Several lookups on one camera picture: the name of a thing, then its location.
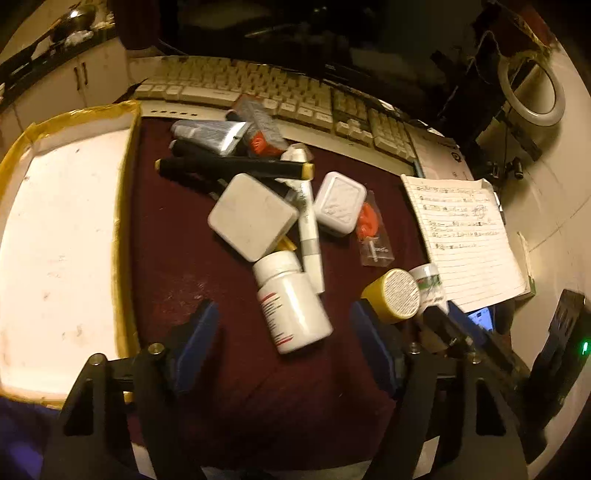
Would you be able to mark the grey lower kitchen cabinets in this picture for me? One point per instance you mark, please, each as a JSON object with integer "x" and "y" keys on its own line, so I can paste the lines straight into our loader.
{"x": 69, "y": 78}

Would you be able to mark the white pill bottle red label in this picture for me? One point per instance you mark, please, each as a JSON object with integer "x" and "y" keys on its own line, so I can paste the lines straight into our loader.
{"x": 291, "y": 304}

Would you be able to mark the grey squeeze tube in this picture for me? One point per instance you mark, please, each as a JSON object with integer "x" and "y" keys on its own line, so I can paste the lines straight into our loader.
{"x": 207, "y": 134}

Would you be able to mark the black phone lit screen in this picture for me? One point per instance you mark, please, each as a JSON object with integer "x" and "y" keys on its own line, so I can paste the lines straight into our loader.
{"x": 480, "y": 319}

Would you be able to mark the dark red cloth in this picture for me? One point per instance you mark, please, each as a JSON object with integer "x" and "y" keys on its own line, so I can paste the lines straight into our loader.
{"x": 136, "y": 23}

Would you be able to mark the maroon desk mat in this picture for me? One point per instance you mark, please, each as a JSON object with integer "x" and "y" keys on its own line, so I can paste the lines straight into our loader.
{"x": 184, "y": 277}

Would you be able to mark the yellow round jar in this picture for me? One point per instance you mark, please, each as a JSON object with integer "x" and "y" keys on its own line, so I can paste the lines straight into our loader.
{"x": 392, "y": 295}

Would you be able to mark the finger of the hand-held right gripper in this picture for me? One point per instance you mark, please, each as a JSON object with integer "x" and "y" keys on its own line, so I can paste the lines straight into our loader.
{"x": 441, "y": 330}

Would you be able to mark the black marker with yellow ends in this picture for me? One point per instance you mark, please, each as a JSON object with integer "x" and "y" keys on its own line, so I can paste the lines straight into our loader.
{"x": 231, "y": 167}

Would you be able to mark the black computer monitor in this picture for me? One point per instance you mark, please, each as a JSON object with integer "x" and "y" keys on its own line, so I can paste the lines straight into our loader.
{"x": 277, "y": 32}

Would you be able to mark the long white carton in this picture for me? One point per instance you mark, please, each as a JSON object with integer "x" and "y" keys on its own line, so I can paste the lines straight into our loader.
{"x": 311, "y": 221}

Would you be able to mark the plain black marker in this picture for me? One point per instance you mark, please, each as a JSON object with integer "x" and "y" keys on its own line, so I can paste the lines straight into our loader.
{"x": 194, "y": 148}

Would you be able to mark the small white square case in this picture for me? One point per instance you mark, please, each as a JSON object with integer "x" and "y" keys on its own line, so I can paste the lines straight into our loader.
{"x": 339, "y": 203}

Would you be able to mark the white square power adapter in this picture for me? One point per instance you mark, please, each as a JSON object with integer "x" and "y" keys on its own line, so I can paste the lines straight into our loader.
{"x": 251, "y": 217}

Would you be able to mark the white paper with black mark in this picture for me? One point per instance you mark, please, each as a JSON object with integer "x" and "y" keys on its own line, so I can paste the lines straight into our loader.
{"x": 438, "y": 152}

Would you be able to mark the orange item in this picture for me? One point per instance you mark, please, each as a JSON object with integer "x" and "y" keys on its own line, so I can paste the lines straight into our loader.
{"x": 369, "y": 221}

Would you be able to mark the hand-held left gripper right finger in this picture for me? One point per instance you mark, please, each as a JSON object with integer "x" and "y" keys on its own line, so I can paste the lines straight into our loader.
{"x": 369, "y": 341}

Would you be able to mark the beige computer keyboard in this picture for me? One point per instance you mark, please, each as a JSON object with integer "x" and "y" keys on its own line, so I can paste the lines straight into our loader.
{"x": 258, "y": 78}

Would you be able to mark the metal pot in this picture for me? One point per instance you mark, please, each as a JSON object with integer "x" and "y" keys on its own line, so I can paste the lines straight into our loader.
{"x": 74, "y": 21}

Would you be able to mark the small white bottle green label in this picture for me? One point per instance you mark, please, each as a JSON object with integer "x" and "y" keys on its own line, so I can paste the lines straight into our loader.
{"x": 429, "y": 281}

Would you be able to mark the purple clothing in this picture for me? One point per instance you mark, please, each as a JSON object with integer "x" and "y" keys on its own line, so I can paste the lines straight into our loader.
{"x": 23, "y": 443}

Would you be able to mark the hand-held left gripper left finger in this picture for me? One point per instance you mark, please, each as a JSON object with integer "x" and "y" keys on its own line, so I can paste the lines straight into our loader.
{"x": 198, "y": 341}

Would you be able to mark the lined notebook with handwriting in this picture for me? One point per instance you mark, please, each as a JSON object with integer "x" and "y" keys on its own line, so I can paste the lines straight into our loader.
{"x": 466, "y": 235}

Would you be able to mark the white tray with yellow tape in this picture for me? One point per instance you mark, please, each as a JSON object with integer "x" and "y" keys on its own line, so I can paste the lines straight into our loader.
{"x": 60, "y": 230}

